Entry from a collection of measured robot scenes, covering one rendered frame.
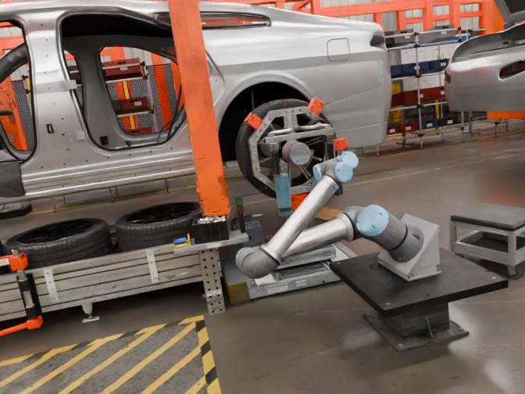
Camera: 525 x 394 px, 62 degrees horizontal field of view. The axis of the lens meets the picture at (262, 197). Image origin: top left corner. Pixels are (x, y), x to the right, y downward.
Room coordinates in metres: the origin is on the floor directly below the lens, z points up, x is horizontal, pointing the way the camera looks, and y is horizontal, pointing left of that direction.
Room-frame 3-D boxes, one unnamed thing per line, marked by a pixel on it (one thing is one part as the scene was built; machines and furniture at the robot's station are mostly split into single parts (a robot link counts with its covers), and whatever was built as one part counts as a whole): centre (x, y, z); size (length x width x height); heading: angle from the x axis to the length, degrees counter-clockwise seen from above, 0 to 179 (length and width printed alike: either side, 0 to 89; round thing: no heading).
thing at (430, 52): (8.41, -3.51, 0.98); 1.50 x 0.50 x 1.95; 102
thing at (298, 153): (2.71, -0.24, 0.85); 0.21 x 0.14 x 0.14; 10
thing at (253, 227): (2.98, 0.15, 0.26); 0.42 x 0.18 x 0.35; 10
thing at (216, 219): (2.45, 0.32, 0.51); 0.20 x 0.14 x 0.13; 91
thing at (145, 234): (3.04, 0.72, 0.39); 0.66 x 0.66 x 0.24
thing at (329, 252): (2.94, -0.17, 0.13); 0.50 x 0.36 x 0.10; 100
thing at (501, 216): (2.57, -1.41, 0.17); 0.43 x 0.36 x 0.34; 31
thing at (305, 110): (2.78, -0.23, 0.85); 0.54 x 0.07 x 0.54; 100
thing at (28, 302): (2.44, 1.45, 0.30); 0.09 x 0.05 x 0.50; 100
